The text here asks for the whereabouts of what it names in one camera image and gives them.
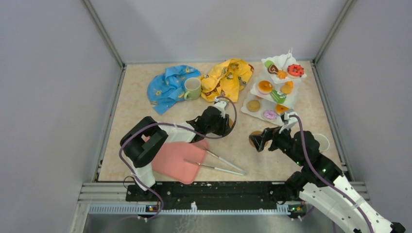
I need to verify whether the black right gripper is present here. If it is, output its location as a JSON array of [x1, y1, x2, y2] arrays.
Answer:
[[249, 121, 305, 166]]

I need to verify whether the round wooden coaster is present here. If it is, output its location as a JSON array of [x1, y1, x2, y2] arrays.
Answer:
[[249, 131, 268, 148]]

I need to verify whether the purple sprinkled donut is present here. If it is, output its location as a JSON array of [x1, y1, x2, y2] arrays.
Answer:
[[262, 110, 278, 122]]

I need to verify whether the round tan muffin cake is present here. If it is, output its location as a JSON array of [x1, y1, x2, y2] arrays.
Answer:
[[246, 100, 261, 112]]

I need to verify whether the metal tongs white handle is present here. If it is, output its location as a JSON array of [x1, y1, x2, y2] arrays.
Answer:
[[184, 147, 248, 176]]

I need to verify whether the orange glazed bun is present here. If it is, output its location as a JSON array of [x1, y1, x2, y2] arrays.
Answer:
[[275, 104, 289, 115]]

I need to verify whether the green mug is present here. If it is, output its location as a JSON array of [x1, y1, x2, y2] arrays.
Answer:
[[184, 77, 201, 100]]

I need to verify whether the green cake slice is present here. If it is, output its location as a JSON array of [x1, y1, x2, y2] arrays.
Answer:
[[270, 90, 287, 104]]

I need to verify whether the yellow orange pastry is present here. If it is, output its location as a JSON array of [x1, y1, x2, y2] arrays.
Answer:
[[257, 81, 273, 95]]

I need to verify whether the round yellow cracker biscuit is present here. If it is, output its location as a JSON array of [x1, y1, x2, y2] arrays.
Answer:
[[280, 84, 293, 95]]

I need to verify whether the pink cup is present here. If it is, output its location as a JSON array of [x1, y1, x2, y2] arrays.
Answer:
[[313, 133, 330, 152]]

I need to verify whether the orange swirl cookie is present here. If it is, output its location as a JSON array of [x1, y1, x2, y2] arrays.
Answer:
[[277, 70, 288, 80]]

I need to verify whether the brown heart cookie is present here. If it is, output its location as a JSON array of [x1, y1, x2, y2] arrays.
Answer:
[[267, 64, 278, 74]]

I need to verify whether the green round macaron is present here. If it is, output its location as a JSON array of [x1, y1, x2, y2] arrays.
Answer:
[[264, 60, 274, 68]]

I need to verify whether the red orange donut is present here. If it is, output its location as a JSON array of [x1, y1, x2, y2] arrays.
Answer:
[[286, 64, 305, 78]]

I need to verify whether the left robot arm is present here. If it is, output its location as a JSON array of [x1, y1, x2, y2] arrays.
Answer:
[[119, 106, 237, 201]]

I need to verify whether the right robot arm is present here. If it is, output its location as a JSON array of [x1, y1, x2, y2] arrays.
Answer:
[[249, 127, 406, 233]]

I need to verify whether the yellow patterned cloth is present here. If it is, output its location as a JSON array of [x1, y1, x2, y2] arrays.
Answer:
[[200, 58, 254, 102]]

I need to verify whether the pink plastic tray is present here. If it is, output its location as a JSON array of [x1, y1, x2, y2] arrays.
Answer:
[[136, 139, 209, 187]]

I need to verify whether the white tiered dessert stand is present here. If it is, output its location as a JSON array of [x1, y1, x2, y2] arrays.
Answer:
[[241, 48, 307, 125]]

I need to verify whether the blue patterned cloth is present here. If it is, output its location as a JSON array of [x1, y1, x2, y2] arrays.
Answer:
[[147, 65, 201, 115]]

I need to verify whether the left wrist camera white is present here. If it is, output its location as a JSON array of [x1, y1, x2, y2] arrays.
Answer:
[[213, 97, 228, 118]]

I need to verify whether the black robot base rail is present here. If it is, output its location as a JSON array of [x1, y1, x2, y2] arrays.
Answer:
[[125, 182, 318, 211]]

